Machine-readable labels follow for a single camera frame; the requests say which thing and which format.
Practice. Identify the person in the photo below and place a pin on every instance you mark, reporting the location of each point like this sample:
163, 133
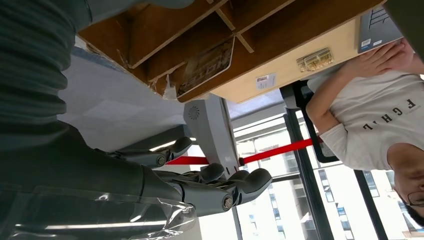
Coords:
374, 116

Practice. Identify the black office chair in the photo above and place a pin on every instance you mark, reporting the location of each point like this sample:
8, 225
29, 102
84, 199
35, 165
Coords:
298, 96

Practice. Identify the printed room key card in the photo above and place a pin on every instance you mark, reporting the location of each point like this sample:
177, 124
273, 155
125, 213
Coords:
207, 66

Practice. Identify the wooden compartment organizer box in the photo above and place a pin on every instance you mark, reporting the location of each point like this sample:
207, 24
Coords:
149, 36

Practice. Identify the small yellow clear box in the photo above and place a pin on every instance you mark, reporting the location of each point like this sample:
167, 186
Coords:
314, 59

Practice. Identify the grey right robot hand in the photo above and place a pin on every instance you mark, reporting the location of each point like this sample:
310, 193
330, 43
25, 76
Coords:
82, 172

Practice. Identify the black eyeglasses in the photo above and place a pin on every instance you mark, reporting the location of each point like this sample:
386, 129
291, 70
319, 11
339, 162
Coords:
415, 198

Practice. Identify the red barrier belt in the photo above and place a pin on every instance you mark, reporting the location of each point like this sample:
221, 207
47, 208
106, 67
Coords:
275, 151

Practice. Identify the clear plastic hand wrap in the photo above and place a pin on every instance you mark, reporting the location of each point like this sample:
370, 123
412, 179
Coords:
99, 215

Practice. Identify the black window frame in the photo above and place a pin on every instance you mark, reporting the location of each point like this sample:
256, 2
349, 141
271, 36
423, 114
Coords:
313, 198

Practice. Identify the dark grey laptop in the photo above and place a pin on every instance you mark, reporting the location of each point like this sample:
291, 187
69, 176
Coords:
377, 30

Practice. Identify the building outside window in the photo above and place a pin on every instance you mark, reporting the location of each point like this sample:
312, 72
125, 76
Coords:
285, 205

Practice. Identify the grey kiosk stand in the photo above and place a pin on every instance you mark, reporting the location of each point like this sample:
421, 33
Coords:
212, 132

